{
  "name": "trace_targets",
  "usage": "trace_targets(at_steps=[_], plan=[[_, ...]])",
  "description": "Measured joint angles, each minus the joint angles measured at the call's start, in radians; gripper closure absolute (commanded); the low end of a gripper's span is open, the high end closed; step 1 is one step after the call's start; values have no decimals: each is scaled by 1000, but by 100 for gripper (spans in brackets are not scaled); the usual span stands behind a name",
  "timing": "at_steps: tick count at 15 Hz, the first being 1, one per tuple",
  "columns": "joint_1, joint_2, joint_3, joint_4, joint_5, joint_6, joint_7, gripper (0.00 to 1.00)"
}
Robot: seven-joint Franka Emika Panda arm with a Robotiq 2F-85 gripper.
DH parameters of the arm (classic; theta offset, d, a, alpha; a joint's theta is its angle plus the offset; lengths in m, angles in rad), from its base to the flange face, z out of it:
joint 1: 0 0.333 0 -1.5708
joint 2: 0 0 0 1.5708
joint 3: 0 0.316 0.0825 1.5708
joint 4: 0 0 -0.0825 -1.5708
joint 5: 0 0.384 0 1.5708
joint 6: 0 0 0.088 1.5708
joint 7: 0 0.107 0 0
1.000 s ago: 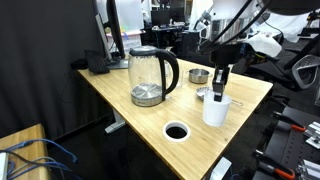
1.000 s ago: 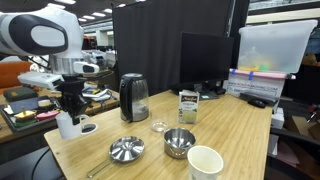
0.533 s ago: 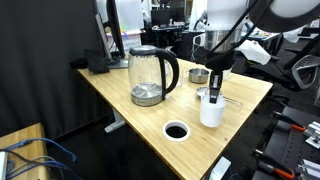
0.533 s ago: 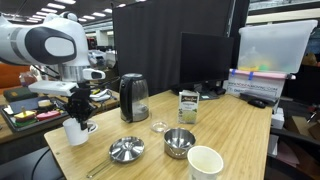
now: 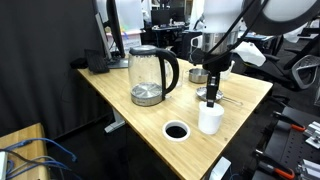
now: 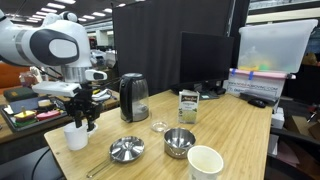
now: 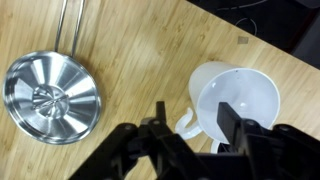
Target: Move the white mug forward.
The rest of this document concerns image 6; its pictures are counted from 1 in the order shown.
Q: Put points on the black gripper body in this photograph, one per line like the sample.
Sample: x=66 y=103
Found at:
x=83 y=105

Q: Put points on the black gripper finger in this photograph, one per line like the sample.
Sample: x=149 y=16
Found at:
x=91 y=124
x=78 y=121

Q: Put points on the white ceramic mug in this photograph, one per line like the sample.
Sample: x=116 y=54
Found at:
x=76 y=138

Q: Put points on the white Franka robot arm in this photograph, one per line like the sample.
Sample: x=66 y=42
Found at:
x=46 y=46

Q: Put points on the pink toy block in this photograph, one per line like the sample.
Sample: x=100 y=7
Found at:
x=48 y=115

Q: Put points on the small dark bowl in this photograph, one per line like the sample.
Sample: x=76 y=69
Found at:
x=46 y=104

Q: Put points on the glass electric kettle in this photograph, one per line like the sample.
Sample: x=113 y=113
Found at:
x=134 y=96

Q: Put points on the yellow and green toy sandwich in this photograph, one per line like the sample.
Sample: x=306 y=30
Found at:
x=25 y=116

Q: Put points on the dark green flat case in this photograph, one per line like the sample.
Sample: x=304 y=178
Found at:
x=20 y=93

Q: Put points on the small clear glass dish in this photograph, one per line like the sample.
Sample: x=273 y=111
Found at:
x=159 y=126

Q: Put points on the black plastic tray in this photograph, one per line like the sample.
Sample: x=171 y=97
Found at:
x=6 y=121

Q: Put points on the small steel pot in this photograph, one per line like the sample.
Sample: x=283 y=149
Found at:
x=179 y=141

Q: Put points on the black curtain divider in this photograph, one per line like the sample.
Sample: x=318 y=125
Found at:
x=150 y=33

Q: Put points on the green and white carton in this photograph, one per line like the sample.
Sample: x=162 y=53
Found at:
x=188 y=108

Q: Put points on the black computer monitor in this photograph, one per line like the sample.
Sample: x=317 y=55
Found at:
x=205 y=58

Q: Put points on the black computer mouse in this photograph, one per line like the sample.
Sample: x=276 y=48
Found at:
x=256 y=103

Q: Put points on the white printed cardboard box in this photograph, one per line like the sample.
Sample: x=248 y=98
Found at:
x=256 y=85

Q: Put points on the small white box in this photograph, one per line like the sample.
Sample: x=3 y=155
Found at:
x=277 y=118

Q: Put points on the translucent plastic storage bin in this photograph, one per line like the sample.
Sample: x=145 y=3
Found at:
x=275 y=46

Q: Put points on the white wrist camera block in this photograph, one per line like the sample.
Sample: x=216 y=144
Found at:
x=56 y=88

